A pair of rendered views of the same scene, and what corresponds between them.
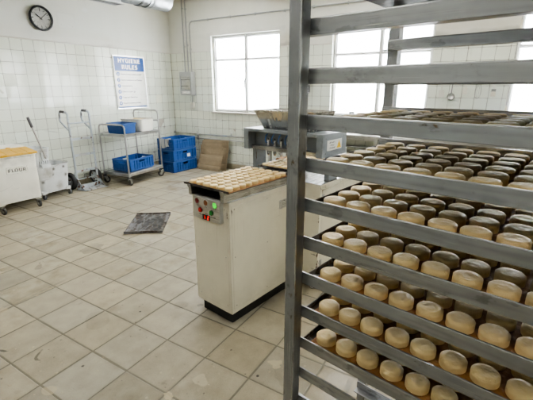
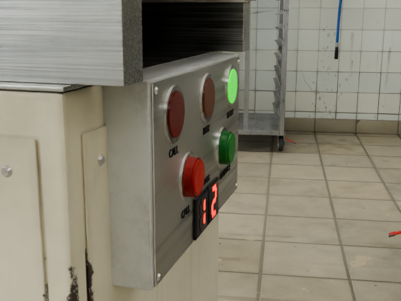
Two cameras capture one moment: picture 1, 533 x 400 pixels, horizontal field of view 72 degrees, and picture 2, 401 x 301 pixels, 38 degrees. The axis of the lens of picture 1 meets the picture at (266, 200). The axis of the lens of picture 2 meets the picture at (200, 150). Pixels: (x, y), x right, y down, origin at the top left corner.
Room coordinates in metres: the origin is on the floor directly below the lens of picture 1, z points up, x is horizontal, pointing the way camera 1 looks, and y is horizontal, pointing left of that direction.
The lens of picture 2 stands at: (2.30, 0.79, 0.88)
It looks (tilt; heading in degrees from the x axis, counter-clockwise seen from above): 13 degrees down; 247
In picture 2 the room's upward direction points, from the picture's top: straight up
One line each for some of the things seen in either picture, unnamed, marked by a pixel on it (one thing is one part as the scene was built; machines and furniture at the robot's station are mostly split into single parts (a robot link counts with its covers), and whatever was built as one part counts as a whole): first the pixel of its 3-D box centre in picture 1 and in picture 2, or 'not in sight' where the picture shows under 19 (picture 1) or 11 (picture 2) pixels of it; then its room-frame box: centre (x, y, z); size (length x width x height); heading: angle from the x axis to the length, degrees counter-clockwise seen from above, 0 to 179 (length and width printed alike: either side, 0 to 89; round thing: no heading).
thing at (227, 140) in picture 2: not in sight; (223, 147); (2.08, 0.33, 0.76); 0.03 x 0.02 x 0.03; 50
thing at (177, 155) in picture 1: (177, 153); not in sight; (6.81, 1.66, 0.30); 0.60 x 0.40 x 0.20; 149
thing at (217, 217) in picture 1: (208, 209); (187, 147); (2.13, 0.36, 0.77); 0.24 x 0.04 x 0.14; 50
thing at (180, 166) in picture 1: (178, 163); not in sight; (6.81, 1.66, 0.10); 0.60 x 0.40 x 0.20; 146
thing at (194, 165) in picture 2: not in sight; (189, 177); (2.15, 0.41, 0.76); 0.03 x 0.02 x 0.03; 50
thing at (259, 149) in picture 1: (293, 151); not in sight; (2.79, -0.20, 1.01); 0.72 x 0.33 x 0.34; 50
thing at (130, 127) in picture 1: (121, 128); not in sight; (5.84, 2.28, 0.88); 0.40 x 0.30 x 0.16; 62
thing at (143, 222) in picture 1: (148, 222); not in sight; (3.91, 1.34, 0.02); 0.60 x 0.40 x 0.03; 6
